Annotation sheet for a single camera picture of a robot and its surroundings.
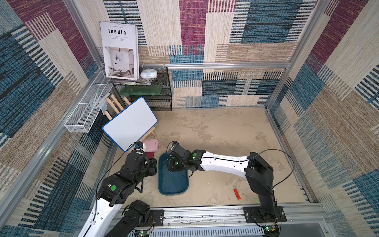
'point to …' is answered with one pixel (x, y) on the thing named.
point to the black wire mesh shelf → (162, 102)
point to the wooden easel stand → (115, 109)
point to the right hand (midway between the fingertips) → (166, 166)
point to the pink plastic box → (151, 145)
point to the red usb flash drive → (237, 194)
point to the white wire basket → (83, 118)
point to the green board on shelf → (141, 90)
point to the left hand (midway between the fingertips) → (152, 160)
